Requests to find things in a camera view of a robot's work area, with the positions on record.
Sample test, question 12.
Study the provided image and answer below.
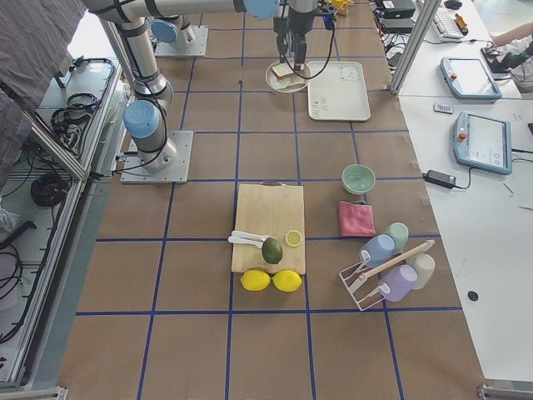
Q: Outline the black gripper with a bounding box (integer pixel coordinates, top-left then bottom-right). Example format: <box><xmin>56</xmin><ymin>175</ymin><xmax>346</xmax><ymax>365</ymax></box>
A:
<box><xmin>273</xmin><ymin>0</ymin><xmax>318</xmax><ymax>72</ymax></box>

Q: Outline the bread slice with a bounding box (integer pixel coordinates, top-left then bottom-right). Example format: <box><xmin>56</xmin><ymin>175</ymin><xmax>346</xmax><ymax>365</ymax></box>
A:
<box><xmin>270</xmin><ymin>63</ymin><xmax>306</xmax><ymax>79</ymax></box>

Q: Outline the white round plate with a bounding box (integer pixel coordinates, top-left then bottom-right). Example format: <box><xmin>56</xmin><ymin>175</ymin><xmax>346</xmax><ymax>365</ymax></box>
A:
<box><xmin>265</xmin><ymin>62</ymin><xmax>310</xmax><ymax>93</ymax></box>

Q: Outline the white bear tray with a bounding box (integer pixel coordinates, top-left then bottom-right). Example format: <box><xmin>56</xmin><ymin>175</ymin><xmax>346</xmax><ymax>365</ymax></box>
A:
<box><xmin>307</xmin><ymin>61</ymin><xmax>371</xmax><ymax>122</ymax></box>

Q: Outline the green bowl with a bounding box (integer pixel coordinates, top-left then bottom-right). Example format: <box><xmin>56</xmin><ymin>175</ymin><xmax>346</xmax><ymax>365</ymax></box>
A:
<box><xmin>341</xmin><ymin>164</ymin><xmax>376</xmax><ymax>195</ymax></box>

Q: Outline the white keyboard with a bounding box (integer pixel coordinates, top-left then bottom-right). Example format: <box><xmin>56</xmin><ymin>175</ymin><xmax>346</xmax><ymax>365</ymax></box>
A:
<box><xmin>431</xmin><ymin>7</ymin><xmax>464</xmax><ymax>42</ymax></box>

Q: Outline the wooden cutting board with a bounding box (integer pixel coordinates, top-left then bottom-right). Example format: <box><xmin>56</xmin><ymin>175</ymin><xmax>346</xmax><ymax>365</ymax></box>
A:
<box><xmin>231</xmin><ymin>183</ymin><xmax>306</xmax><ymax>275</ymax></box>

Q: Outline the upper teach pendant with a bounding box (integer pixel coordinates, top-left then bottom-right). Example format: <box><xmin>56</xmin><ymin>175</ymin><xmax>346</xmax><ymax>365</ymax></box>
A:
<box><xmin>440</xmin><ymin>57</ymin><xmax>502</xmax><ymax>101</ymax></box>

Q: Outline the teach pendant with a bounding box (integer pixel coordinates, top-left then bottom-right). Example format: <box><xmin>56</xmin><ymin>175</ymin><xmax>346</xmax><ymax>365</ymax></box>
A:
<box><xmin>440</xmin><ymin>57</ymin><xmax>502</xmax><ymax>101</ymax></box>
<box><xmin>452</xmin><ymin>112</ymin><xmax>512</xmax><ymax>175</ymax></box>

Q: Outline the pink cloth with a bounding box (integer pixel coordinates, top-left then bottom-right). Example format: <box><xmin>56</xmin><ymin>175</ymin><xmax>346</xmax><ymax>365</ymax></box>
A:
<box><xmin>338</xmin><ymin>201</ymin><xmax>376</xmax><ymax>238</ymax></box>

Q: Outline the lemon slice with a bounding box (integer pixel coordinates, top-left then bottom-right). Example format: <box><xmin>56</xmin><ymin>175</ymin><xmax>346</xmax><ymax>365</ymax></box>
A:
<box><xmin>284</xmin><ymin>229</ymin><xmax>303</xmax><ymax>248</ymax></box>

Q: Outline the small black adapter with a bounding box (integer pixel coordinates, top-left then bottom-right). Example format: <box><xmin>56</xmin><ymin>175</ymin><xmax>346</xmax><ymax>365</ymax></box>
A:
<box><xmin>422</xmin><ymin>169</ymin><xmax>456</xmax><ymax>189</ymax></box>

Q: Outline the avocado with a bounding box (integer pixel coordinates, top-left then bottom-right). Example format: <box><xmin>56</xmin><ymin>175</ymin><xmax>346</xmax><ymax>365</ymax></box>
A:
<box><xmin>262</xmin><ymin>237</ymin><xmax>283</xmax><ymax>264</ymax></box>

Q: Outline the light green cup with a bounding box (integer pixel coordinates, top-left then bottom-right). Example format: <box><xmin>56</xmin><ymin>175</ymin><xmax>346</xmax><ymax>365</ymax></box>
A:
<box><xmin>384</xmin><ymin>222</ymin><xmax>409</xmax><ymax>253</ymax></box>

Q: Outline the lower teach pendant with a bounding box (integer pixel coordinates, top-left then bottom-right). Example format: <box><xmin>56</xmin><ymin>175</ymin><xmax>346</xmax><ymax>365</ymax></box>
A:
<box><xmin>452</xmin><ymin>112</ymin><xmax>512</xmax><ymax>175</ymax></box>

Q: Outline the blue cup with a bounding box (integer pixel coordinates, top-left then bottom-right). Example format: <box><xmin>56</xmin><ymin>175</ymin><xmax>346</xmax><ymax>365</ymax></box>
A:
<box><xmin>359</xmin><ymin>234</ymin><xmax>395</xmax><ymax>268</ymax></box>

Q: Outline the right yellow lemon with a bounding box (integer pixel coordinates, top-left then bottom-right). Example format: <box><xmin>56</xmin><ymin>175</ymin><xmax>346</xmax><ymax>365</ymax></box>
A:
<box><xmin>271</xmin><ymin>270</ymin><xmax>302</xmax><ymax>293</ymax></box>

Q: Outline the yellow lemon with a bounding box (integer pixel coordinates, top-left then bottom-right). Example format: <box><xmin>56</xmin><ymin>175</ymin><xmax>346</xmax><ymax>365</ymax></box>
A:
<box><xmin>241</xmin><ymin>269</ymin><xmax>271</xmax><ymax>292</ymax></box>
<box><xmin>271</xmin><ymin>270</ymin><xmax>302</xmax><ymax>293</ymax></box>

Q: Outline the left yellow lemon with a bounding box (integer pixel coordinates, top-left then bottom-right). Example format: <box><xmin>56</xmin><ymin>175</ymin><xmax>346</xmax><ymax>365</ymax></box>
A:
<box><xmin>241</xmin><ymin>269</ymin><xmax>271</xmax><ymax>292</ymax></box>

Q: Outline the beige cup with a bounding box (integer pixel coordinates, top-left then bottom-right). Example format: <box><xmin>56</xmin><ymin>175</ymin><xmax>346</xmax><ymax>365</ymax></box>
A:
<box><xmin>406</xmin><ymin>253</ymin><xmax>436</xmax><ymax>290</ymax></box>

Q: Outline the purple cup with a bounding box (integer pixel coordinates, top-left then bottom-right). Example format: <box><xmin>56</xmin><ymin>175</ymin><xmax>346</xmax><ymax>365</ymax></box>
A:
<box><xmin>378</xmin><ymin>264</ymin><xmax>418</xmax><ymax>302</ymax></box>

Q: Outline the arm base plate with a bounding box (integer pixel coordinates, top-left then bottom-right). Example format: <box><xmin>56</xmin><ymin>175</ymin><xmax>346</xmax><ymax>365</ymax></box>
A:
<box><xmin>152</xmin><ymin>25</ymin><xmax>209</xmax><ymax>58</ymax></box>
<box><xmin>120</xmin><ymin>130</ymin><xmax>193</xmax><ymax>184</ymax></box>

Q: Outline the aluminium frame post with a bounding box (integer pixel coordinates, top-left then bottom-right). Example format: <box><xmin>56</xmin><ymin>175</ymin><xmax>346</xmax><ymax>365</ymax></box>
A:
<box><xmin>390</xmin><ymin>0</ymin><xmax>441</xmax><ymax>95</ymax></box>

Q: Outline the white wire cup rack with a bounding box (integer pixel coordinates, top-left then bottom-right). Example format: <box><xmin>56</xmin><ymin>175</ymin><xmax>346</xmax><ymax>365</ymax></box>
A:
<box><xmin>338</xmin><ymin>239</ymin><xmax>436</xmax><ymax>312</ymax></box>

